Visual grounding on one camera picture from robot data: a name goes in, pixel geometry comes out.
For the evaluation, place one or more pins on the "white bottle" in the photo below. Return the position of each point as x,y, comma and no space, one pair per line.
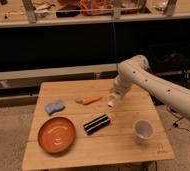
114,97

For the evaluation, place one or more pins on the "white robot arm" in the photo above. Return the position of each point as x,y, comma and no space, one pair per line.
134,71

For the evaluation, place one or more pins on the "orange toy carrot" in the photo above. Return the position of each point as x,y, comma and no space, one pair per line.
88,100

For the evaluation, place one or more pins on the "black white striped block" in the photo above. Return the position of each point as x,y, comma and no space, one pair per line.
96,124

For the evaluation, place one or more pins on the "wooden table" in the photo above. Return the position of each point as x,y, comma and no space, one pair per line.
112,144

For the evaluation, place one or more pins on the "blue sponge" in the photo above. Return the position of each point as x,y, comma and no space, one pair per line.
51,108

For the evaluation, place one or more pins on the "orange plate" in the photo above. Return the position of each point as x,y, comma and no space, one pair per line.
56,135

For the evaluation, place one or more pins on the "white cup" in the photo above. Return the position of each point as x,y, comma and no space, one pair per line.
143,131

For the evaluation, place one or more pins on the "cluttered background shelf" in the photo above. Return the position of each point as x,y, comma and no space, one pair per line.
26,13

